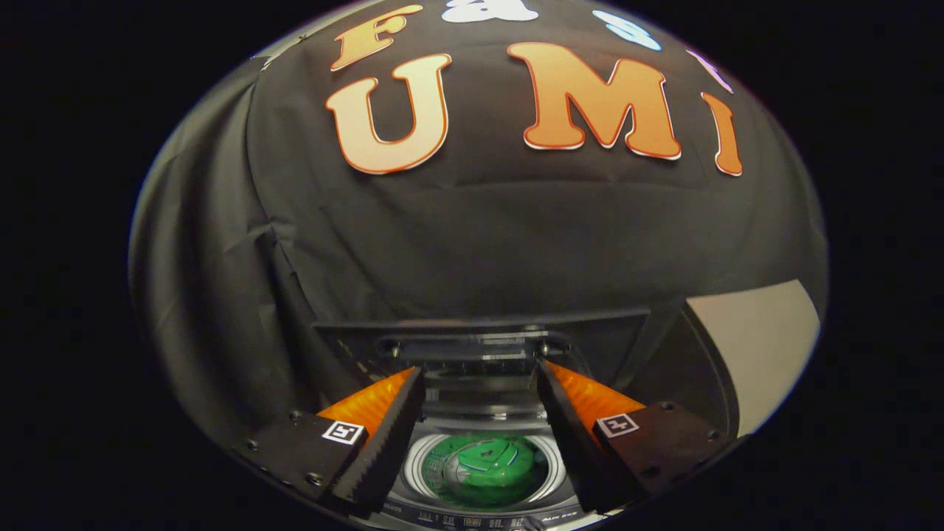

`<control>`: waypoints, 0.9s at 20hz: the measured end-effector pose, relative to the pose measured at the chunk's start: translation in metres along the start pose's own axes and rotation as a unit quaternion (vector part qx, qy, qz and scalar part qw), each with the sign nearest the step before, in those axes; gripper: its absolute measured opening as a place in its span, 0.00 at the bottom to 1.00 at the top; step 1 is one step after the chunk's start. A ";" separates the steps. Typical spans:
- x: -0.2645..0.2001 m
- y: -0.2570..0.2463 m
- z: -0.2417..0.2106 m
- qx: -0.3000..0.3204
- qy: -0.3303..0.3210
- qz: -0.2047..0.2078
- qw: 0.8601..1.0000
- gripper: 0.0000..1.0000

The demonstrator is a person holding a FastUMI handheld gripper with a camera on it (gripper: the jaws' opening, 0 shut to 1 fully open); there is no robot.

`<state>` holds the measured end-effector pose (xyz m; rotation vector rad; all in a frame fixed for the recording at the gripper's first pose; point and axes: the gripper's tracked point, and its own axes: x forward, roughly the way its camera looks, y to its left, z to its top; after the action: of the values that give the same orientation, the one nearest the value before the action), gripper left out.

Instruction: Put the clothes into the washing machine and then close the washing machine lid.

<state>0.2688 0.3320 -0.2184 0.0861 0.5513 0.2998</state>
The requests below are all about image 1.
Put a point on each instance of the black backdrop cloth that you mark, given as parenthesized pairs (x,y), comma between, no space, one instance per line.
(479,236)

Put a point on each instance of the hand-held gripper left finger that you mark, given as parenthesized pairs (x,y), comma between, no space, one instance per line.
(391,450)

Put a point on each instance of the green polo shirt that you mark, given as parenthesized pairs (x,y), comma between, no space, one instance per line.
(487,472)

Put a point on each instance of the grey side table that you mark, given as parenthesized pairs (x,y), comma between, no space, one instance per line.
(759,346)

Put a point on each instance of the grey top-load washing machine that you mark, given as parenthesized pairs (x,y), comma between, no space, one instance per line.
(479,409)

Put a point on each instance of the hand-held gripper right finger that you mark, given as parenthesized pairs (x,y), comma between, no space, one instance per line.
(571,450)

